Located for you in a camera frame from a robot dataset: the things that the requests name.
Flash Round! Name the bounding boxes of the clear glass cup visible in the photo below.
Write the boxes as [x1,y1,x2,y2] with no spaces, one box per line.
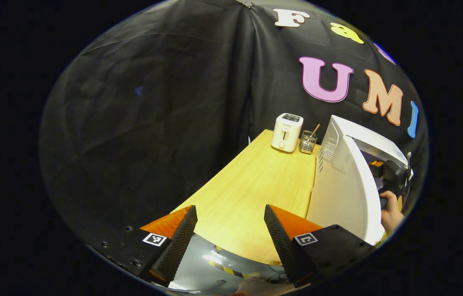
[299,130,318,155]

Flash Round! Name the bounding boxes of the white microwave oven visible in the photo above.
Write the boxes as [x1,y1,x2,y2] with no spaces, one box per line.
[306,115,415,246]

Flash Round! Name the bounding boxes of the black backdrop cloth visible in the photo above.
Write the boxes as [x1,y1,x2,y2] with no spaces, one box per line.
[39,0,430,247]

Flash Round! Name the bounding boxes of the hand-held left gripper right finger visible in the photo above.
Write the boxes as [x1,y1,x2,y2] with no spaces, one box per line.
[263,204,375,288]

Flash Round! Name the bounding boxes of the white toaster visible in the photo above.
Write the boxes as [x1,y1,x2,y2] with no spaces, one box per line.
[271,113,304,153]

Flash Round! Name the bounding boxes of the thin tangled cables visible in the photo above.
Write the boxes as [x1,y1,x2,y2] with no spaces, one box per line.
[252,263,287,282]

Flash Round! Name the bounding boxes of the yellow black striped tape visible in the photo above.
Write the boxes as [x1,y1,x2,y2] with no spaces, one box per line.
[208,246,248,278]

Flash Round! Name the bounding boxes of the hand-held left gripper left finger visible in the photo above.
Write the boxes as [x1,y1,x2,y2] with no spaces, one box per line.
[88,205,199,288]

